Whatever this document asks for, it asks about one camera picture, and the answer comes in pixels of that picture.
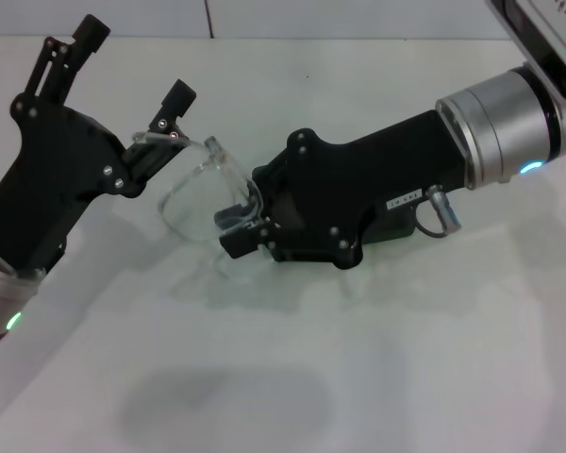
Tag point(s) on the silver right wrist connector plug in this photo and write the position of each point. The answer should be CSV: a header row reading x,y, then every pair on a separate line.
x,y
445,210

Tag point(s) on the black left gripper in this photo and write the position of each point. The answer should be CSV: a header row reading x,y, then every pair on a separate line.
x,y
52,179

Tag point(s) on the clear white glasses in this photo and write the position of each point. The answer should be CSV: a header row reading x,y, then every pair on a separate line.
x,y
219,153

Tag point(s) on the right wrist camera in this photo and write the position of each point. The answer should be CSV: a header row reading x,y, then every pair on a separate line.
x,y
547,42

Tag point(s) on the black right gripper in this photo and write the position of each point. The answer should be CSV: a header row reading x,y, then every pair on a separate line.
x,y
349,189

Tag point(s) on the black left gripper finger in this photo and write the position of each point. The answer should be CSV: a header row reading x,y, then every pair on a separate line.
x,y
92,33

